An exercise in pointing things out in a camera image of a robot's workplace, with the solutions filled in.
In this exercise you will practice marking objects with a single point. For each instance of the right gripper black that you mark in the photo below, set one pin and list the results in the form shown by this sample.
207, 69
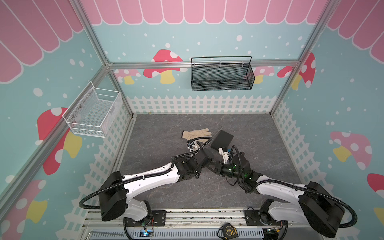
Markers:
214, 165

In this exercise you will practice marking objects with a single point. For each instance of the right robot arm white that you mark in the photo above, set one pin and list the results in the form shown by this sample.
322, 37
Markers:
308, 204

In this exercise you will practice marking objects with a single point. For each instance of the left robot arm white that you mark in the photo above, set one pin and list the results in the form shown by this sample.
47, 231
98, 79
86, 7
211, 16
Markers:
116, 197

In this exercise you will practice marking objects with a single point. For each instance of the beige knit work glove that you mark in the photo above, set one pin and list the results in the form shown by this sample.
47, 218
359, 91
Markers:
196, 133

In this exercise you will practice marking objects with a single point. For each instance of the black flat box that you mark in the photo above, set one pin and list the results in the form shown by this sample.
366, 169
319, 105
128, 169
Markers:
222, 140

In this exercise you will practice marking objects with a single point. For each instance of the yellow black tape measure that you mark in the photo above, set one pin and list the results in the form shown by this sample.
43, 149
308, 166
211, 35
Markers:
227, 232

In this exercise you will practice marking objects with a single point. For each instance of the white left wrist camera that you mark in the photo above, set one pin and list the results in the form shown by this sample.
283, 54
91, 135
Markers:
193, 145

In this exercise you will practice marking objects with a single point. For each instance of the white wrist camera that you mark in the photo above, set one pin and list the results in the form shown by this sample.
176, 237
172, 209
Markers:
224, 151
193, 145

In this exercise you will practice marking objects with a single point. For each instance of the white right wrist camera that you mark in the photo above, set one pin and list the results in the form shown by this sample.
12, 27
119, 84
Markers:
224, 151

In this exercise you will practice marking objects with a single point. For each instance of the black mesh wall basket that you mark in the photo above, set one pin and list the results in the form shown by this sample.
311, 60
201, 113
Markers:
224, 73

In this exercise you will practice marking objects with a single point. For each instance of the white wire wall basket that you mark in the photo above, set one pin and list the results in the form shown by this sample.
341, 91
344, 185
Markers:
93, 112

